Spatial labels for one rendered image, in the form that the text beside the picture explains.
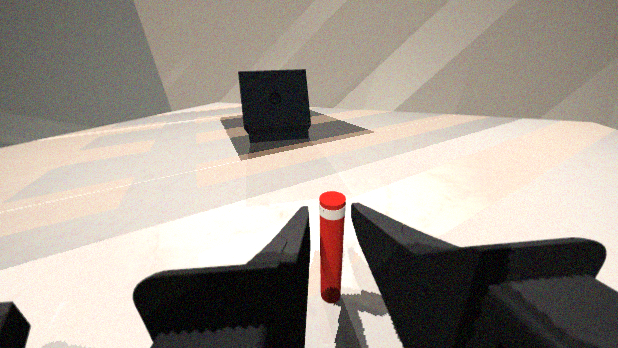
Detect dark red peg with grey band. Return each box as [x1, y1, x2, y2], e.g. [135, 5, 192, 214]
[319, 191, 346, 304]

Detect grey sloped panel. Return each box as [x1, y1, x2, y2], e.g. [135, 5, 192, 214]
[238, 69, 311, 143]

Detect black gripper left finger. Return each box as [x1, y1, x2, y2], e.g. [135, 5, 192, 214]
[133, 206, 311, 348]

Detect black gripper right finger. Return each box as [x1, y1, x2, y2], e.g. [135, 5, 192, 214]
[351, 202, 607, 348]

